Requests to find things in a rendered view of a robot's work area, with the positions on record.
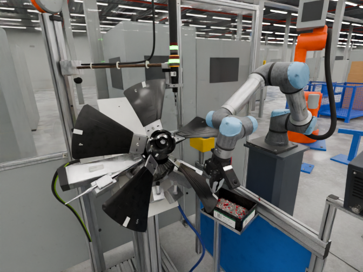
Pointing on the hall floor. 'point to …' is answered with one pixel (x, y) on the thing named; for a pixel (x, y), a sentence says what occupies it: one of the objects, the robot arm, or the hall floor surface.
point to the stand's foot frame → (166, 265)
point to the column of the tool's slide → (94, 253)
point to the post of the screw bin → (216, 246)
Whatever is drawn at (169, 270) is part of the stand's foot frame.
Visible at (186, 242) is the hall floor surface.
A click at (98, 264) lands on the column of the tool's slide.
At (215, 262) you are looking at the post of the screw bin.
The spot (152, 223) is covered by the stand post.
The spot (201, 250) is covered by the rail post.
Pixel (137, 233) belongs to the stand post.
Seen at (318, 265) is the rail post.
